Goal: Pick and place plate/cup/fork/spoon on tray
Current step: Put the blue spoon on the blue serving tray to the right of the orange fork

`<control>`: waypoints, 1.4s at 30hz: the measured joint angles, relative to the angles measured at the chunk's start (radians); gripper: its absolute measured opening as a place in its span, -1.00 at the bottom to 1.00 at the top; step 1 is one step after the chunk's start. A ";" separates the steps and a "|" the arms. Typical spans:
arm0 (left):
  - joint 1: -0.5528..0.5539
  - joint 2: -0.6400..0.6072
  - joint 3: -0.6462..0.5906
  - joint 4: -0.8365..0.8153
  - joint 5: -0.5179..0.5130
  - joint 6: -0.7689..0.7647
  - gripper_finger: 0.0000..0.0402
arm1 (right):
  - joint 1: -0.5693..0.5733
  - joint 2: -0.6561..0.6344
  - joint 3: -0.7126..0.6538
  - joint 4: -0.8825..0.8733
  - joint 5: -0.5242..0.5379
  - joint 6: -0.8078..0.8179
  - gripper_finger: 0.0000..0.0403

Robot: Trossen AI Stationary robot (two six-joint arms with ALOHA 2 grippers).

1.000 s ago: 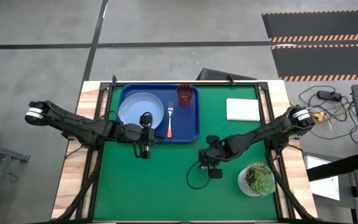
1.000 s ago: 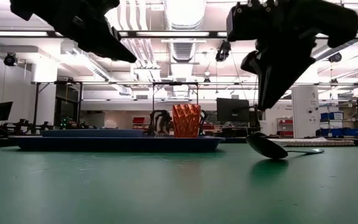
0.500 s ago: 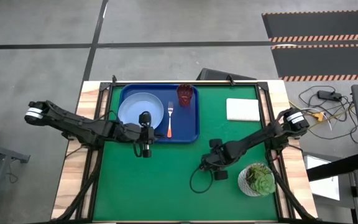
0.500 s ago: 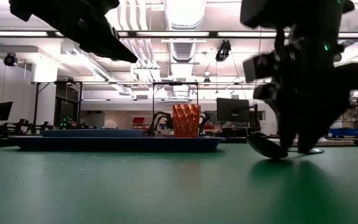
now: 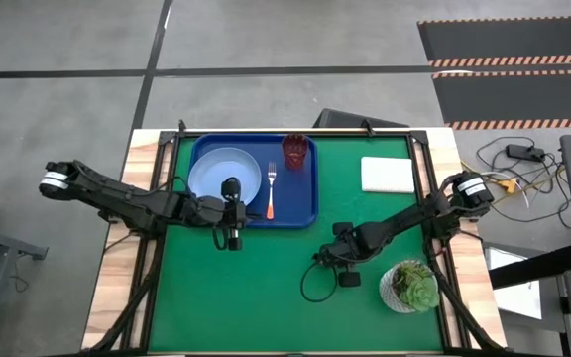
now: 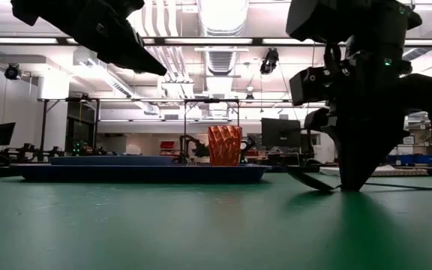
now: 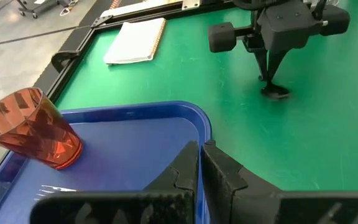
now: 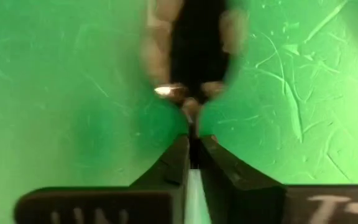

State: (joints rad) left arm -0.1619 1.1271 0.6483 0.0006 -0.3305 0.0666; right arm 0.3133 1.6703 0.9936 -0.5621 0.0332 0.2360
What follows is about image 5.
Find black hazard-striped floor mat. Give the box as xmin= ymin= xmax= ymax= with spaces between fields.
xmin=431 ymin=68 xmax=571 ymax=132
xmin=416 ymin=16 xmax=571 ymax=69

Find blue plastic tray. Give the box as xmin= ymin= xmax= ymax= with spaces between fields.
xmin=188 ymin=133 xmax=319 ymax=230

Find black crossbar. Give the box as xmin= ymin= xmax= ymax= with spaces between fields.
xmin=488 ymin=242 xmax=571 ymax=291

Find black metal table frame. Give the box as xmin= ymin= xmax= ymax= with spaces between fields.
xmin=80 ymin=118 xmax=509 ymax=356

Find black power adapter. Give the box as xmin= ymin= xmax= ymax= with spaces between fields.
xmin=505 ymin=143 xmax=547 ymax=163

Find succulent in white pot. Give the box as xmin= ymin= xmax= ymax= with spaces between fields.
xmin=378 ymin=260 xmax=441 ymax=315

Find white flat box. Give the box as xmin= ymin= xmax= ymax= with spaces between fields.
xmin=483 ymin=246 xmax=543 ymax=321

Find white sponge block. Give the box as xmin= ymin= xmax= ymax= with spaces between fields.
xmin=360 ymin=156 xmax=416 ymax=194

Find light blue plate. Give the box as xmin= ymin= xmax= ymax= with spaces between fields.
xmin=186 ymin=147 xmax=264 ymax=207

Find red translucent cup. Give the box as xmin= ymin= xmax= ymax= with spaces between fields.
xmin=281 ymin=133 xmax=311 ymax=172

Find tangled floor cables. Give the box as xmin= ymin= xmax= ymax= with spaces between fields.
xmin=460 ymin=135 xmax=571 ymax=232

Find orange-handled metal fork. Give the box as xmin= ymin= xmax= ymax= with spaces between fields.
xmin=266 ymin=161 xmax=279 ymax=221

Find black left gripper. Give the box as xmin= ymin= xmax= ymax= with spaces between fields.
xmin=211 ymin=176 xmax=249 ymax=252

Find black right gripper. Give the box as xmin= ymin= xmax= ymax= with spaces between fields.
xmin=313 ymin=221 xmax=369 ymax=290

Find green table mat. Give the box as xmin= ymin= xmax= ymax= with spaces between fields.
xmin=147 ymin=134 xmax=445 ymax=354

